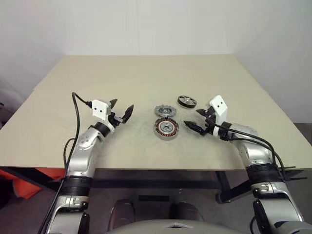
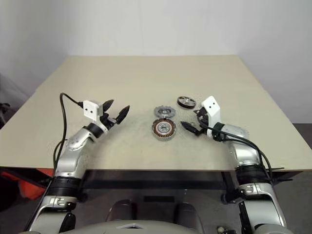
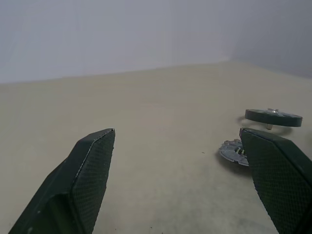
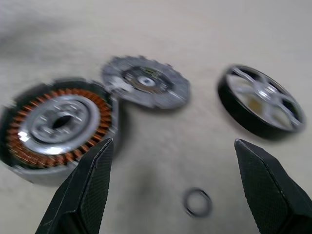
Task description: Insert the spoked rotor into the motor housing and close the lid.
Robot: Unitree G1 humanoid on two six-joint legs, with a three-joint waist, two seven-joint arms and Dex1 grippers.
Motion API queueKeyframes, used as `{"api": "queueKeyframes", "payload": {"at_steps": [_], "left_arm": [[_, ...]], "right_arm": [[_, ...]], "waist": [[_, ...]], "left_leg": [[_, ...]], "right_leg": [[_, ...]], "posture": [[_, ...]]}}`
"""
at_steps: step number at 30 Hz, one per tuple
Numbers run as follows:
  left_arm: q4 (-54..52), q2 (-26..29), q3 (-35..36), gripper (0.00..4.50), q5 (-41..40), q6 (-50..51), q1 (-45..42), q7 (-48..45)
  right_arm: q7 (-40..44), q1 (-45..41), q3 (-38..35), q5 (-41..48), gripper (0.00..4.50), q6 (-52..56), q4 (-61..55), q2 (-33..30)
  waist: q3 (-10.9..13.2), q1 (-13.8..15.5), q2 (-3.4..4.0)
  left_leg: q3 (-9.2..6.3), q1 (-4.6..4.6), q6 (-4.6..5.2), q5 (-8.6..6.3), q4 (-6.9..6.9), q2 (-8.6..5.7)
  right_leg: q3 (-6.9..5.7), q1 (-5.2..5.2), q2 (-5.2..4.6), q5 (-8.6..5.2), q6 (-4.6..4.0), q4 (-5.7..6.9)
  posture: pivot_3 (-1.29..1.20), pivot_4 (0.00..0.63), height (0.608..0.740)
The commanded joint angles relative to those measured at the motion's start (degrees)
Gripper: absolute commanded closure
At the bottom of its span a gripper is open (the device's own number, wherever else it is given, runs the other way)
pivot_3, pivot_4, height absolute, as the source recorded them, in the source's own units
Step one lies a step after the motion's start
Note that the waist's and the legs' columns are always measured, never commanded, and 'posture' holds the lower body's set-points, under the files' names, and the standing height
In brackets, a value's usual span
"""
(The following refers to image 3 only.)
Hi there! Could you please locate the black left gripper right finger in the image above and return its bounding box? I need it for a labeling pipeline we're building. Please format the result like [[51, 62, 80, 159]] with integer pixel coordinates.
[[239, 127, 312, 234]]

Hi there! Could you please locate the dark grey disc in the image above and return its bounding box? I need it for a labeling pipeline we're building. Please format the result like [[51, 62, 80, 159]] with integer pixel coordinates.
[[245, 108, 304, 131]]

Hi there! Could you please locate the small round metal object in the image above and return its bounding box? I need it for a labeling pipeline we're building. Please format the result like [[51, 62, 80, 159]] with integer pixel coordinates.
[[217, 138, 250, 167]]

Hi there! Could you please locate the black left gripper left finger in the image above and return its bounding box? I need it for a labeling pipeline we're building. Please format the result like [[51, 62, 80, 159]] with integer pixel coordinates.
[[8, 128, 116, 234]]

